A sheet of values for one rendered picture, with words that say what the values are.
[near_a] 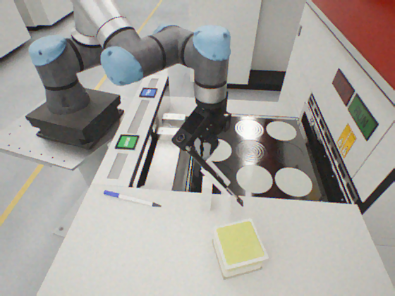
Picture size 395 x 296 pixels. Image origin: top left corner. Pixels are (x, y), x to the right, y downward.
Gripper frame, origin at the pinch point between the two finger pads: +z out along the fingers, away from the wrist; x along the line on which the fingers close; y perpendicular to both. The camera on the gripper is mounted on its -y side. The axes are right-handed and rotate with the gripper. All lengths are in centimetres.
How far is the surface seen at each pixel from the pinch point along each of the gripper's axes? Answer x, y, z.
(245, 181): -13.8, 2.0, 1.3
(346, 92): -23.7, 28.4, -18.9
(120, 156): 14.2, -17.8, -4.4
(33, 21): 448, 97, 76
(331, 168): -29.8, 18.7, -2.4
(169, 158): 9.4, -4.8, 3.3
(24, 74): 310, 23, 91
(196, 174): -2.2, -5.1, 1.3
